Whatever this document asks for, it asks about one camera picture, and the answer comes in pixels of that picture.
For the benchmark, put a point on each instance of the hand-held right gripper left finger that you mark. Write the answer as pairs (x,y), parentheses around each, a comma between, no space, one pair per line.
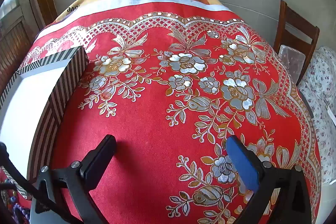
(101,158)

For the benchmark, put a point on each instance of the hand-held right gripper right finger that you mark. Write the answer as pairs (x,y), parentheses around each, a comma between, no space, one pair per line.
(241,163)

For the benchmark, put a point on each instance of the striped cardboard box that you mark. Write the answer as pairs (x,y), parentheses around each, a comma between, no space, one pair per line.
(71,74)

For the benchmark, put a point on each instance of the red floral tablecloth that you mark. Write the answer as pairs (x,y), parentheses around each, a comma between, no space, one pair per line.
(147,113)

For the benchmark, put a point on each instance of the clear plastic bag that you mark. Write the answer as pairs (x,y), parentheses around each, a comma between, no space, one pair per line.
(291,57)

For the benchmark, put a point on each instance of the floral cloth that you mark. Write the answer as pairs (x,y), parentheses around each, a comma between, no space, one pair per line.
(323,77)

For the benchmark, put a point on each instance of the wooden slatted panel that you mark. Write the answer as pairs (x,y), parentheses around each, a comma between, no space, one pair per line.
(13,48)

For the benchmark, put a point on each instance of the wooden chair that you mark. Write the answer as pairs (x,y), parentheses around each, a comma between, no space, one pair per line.
(286,19)

